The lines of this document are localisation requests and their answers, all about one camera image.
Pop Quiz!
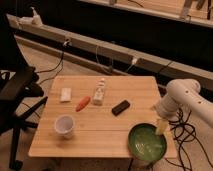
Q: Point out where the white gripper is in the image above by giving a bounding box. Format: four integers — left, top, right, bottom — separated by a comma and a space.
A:
155, 96, 180, 135

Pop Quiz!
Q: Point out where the green ceramic bowl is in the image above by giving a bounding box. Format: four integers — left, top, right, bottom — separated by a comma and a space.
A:
128, 123, 167, 163

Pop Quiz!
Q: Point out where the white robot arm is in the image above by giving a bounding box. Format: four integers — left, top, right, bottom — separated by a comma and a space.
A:
154, 79, 213, 128

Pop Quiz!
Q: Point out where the black rectangular block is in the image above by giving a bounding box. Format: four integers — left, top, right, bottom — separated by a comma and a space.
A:
111, 100, 130, 116

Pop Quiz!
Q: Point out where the wooden table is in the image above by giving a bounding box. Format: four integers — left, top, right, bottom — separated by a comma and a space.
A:
28, 75, 178, 159

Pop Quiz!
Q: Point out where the orange carrot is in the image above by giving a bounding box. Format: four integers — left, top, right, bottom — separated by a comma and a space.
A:
75, 96, 90, 112

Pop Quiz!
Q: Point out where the white paper cup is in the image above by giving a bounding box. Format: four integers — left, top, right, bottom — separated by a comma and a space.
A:
54, 115, 75, 139

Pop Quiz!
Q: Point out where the white rectangular block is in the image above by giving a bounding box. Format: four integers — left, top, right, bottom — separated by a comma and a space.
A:
60, 88, 71, 102

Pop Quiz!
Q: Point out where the long wooden beam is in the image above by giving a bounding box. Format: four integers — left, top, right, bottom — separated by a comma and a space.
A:
6, 13, 213, 88

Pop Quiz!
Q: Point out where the black office chair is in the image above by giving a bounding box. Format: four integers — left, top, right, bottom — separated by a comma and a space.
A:
0, 11, 47, 171

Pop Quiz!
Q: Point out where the white spray bottle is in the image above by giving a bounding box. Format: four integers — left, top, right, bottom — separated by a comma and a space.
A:
32, 7, 43, 27

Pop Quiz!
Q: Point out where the black cable bundle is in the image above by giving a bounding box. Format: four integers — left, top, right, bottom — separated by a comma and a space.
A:
164, 106, 213, 171

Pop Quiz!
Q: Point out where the white hanging cable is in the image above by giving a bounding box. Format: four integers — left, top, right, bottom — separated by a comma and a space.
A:
94, 44, 138, 75

